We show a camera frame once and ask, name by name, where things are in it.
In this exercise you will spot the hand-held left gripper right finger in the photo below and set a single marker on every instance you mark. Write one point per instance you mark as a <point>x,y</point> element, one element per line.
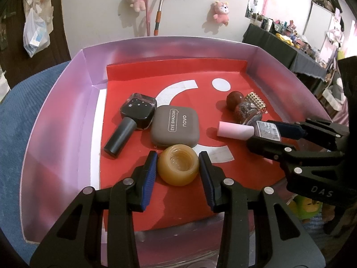
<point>207,178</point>

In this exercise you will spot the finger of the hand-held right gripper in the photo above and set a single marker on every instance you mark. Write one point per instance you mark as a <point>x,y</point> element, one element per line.
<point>290,129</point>
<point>265,146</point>

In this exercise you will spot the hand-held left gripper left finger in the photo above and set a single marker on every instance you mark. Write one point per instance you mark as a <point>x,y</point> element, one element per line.
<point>149,178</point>

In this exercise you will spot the green bear toy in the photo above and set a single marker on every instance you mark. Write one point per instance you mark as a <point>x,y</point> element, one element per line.
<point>304,206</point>

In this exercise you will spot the pink-capped labelled bottle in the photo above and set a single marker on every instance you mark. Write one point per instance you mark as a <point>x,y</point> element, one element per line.
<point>234,129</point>

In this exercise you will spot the studded metallic bottle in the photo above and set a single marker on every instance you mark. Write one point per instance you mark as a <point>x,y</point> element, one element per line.
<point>255,99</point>

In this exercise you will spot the grey eyeshadow compact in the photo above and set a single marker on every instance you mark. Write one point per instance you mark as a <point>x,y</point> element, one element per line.
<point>178,134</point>

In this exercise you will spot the brown ball-capped bottle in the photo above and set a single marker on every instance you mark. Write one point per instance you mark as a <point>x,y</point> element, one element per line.
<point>235,100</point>

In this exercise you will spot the black star nail polish bottle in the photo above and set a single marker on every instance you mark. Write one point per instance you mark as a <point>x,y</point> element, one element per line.
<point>139,111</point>

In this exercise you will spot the pink cardboard box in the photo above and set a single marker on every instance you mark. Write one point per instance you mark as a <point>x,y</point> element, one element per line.
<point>55,117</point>

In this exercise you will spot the large cream plush toy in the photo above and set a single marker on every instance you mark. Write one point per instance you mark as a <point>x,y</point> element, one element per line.
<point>336,89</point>

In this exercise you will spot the red paper sheet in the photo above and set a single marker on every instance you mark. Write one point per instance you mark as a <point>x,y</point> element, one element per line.
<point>206,111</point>

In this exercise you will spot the black-clothed table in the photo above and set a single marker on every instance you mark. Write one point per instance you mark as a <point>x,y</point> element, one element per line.
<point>273,44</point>

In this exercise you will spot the row of small table items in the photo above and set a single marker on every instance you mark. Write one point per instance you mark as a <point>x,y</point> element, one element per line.
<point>290,35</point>

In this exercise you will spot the white cabinet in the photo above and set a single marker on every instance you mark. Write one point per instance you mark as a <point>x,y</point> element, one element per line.
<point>318,25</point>

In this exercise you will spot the dark bag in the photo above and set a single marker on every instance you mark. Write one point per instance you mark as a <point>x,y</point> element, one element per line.
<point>325,1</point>

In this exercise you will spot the pink stick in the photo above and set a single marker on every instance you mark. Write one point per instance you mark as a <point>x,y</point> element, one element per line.
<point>147,22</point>

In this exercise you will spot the brown wooden door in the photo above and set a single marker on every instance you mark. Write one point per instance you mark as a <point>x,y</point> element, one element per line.
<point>62,19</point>

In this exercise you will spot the clear plastic bag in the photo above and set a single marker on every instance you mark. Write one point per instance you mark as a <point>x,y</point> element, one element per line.
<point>35,36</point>

